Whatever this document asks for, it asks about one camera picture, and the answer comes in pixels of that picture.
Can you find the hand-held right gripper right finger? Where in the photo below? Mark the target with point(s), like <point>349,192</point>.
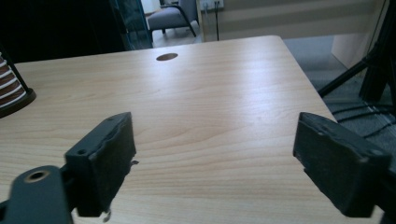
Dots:
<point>339,165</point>

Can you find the white wall socket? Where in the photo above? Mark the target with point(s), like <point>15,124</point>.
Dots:
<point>211,4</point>

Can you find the grey armchair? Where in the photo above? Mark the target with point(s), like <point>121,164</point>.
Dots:
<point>166,16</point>

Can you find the glass panel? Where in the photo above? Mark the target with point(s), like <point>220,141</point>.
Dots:
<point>134,25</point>

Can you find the black metal stand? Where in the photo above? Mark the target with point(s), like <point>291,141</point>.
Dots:
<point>380,62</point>

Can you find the beige wooden counter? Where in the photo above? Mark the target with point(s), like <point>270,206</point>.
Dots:
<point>280,21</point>

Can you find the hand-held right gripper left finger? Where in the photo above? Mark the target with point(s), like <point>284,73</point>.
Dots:
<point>99,165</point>

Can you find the stack of brown paper cups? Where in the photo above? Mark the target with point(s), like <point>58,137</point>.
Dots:
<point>9,87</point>

